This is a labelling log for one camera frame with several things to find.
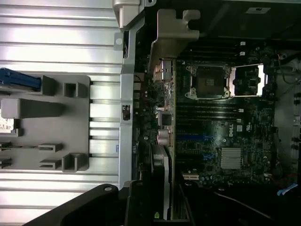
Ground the PCIe expansion slot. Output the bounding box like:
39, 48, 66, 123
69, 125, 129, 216
176, 135, 214, 144
176, 152, 214, 161

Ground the silver chipset heatsink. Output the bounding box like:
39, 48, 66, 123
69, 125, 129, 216
221, 147, 243, 170

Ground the green RAM stick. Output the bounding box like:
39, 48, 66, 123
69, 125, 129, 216
0, 144, 56, 149

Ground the green motherboard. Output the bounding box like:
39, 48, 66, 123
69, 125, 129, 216
134, 44, 279, 189

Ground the open PC case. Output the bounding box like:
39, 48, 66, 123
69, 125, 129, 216
112, 0, 301, 226

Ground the grey parts rack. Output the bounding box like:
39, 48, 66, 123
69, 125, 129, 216
0, 74, 92, 174

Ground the hard disk with white label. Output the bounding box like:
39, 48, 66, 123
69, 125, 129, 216
0, 116, 15, 136

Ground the CPU socket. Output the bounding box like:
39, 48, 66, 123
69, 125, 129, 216
185, 65, 231, 100

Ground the metal socket cover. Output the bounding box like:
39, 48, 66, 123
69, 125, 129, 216
231, 63, 268, 97

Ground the blue flat wire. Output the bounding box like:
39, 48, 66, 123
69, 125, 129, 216
277, 183, 299, 195

